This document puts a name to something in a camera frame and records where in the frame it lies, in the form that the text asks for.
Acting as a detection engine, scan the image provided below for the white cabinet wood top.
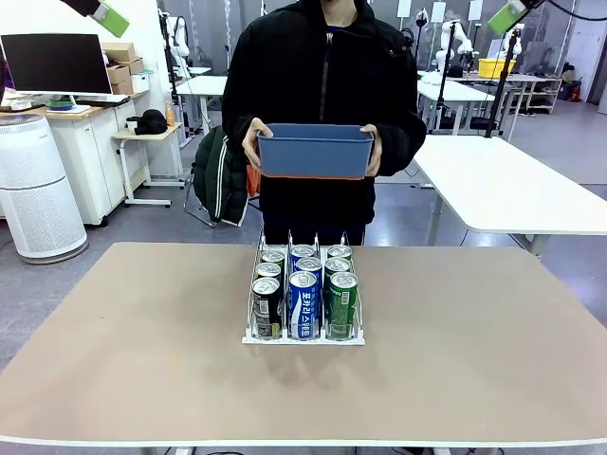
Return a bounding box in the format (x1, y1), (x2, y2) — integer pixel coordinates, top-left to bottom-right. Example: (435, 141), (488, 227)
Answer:
(0, 92), (143, 227)

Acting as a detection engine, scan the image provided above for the black computer monitor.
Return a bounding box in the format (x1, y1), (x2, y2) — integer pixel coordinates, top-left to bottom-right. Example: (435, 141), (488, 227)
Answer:
(0, 33), (114, 108)

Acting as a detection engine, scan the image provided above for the orange garment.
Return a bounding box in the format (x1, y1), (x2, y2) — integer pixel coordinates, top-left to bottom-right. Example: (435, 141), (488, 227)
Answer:
(246, 163), (263, 198)

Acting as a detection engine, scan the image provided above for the white background table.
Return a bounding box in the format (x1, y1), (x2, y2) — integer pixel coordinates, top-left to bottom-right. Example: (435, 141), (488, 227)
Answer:
(416, 78), (497, 137)

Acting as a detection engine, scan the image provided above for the black sleeved left forearm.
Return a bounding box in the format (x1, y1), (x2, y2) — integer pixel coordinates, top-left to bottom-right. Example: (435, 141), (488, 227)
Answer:
(374, 111), (428, 177)

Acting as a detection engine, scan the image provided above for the white background desk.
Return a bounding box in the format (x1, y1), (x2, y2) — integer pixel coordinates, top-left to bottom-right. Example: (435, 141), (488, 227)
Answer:
(175, 75), (230, 139)

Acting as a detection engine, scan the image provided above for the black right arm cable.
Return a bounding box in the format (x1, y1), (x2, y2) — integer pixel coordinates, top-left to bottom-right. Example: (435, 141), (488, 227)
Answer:
(544, 0), (607, 21)

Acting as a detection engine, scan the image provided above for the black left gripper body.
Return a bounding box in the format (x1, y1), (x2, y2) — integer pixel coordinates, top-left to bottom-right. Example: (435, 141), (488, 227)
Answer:
(60, 0), (104, 18)

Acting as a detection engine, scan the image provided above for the large white table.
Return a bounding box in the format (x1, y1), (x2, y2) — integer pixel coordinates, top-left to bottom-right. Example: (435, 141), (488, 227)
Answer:
(410, 135), (607, 260)

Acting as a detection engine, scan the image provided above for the black sleeved right forearm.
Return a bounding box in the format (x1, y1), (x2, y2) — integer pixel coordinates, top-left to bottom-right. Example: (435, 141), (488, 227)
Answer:
(221, 106), (267, 162)

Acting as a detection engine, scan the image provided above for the person in black jacket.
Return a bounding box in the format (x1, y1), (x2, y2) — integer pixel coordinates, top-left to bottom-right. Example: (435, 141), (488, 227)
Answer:
(221, 0), (428, 246)

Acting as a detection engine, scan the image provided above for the blue bin orange trim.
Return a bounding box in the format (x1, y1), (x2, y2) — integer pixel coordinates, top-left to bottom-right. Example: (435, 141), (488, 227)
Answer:
(257, 122), (375, 181)

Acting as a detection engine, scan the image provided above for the yellow plastic bin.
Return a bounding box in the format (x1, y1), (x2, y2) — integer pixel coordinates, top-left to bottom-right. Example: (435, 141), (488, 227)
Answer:
(477, 57), (516, 80)

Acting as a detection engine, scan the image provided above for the dark green striped jacket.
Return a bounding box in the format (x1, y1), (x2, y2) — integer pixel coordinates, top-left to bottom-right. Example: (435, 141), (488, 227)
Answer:
(192, 123), (250, 228)

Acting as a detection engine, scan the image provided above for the person's right hand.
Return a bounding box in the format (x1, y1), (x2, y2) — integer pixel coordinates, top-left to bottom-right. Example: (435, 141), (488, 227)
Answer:
(242, 117), (274, 173)

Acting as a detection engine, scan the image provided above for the white wire can dispenser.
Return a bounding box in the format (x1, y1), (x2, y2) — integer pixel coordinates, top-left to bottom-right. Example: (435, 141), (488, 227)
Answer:
(241, 228), (367, 347)

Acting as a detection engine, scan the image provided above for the black hat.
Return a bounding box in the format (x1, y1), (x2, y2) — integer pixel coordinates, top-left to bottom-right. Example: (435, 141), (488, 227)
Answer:
(126, 108), (169, 137)

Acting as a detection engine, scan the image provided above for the wood top side table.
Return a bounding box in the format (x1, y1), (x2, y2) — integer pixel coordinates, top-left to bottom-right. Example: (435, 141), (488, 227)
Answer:
(112, 121), (184, 209)

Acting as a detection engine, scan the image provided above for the person's left hand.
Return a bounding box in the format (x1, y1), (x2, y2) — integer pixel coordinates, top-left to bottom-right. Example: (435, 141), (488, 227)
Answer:
(359, 123), (383, 177)

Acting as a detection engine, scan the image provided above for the black tripod pole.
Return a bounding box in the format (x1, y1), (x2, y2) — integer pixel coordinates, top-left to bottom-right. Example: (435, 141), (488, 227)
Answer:
(438, 21), (457, 119)
(484, 27), (519, 139)

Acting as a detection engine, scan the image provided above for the white air purifier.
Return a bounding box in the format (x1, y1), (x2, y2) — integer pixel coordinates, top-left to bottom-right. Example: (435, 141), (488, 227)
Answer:
(0, 113), (90, 265)

